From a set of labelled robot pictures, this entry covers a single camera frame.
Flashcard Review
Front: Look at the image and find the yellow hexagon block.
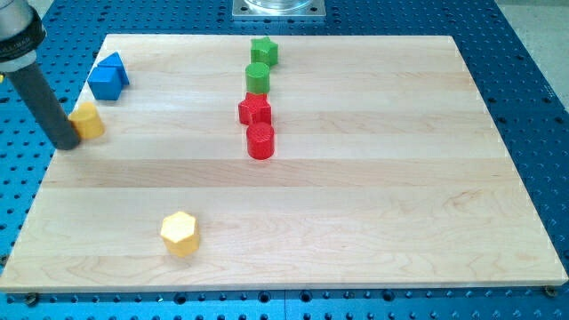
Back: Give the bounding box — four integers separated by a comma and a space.
160, 212, 200, 257

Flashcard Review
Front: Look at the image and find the green cylinder block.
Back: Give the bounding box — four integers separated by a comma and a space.
245, 62, 270, 94

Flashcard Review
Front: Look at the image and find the yellow heart block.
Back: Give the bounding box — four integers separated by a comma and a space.
68, 101, 105, 140

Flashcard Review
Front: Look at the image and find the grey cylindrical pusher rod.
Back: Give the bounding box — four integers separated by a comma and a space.
7, 62, 80, 150

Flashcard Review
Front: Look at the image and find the red cylinder block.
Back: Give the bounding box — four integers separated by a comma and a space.
246, 123, 275, 160

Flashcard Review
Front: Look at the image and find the light wooden board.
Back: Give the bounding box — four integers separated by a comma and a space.
1, 34, 567, 292

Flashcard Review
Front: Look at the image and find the blue cube block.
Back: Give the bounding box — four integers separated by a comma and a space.
87, 67, 123, 100

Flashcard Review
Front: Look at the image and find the green star block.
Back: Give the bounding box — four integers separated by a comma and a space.
250, 36, 278, 67

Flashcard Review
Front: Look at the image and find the left board clamp screw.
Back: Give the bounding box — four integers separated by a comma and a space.
23, 292, 39, 308

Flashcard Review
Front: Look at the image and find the blue triangle block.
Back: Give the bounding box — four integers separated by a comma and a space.
97, 52, 130, 85

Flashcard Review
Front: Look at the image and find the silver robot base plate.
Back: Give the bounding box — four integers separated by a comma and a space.
231, 0, 326, 20

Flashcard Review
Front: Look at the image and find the right board clamp screw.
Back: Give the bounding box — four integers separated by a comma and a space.
543, 286, 557, 298

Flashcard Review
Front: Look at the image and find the red star block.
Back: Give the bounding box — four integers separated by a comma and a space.
238, 92, 272, 125

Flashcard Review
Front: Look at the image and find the board clamp screw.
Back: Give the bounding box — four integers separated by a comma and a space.
543, 286, 557, 298
23, 292, 39, 308

